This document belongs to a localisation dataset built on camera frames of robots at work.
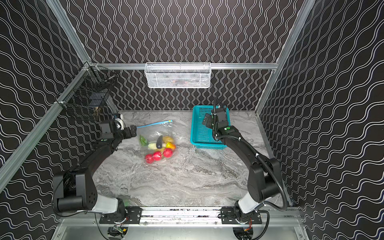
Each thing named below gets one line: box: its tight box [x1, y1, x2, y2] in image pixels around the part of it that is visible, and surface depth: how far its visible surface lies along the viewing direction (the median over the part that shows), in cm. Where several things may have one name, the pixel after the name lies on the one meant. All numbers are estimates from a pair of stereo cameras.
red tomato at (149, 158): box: [144, 153, 155, 164], surface depth 89 cm
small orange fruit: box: [166, 141, 177, 150], surface depth 95 cm
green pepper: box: [139, 134, 149, 147], surface depth 99 cm
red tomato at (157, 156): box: [152, 150, 163, 161], surface depth 87 cm
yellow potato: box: [162, 135, 174, 143], surface depth 100 cm
